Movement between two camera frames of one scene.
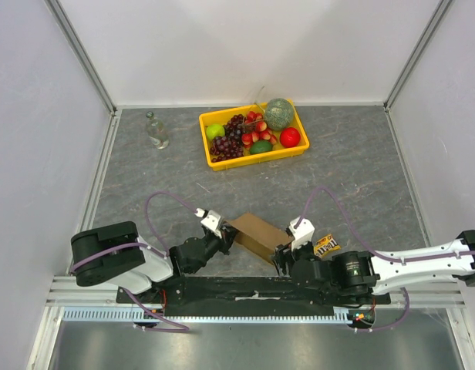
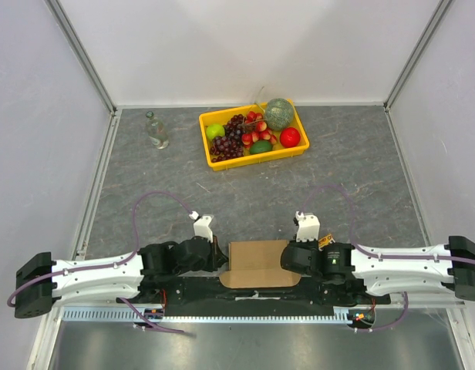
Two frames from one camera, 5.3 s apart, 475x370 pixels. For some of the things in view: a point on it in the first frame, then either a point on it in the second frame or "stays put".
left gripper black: (229, 233) to (211, 265)
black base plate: (247, 291) stays put
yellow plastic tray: (278, 152) stays put
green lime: (261, 146) stays put
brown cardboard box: (259, 236) to (257, 264)
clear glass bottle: (156, 131) stays put
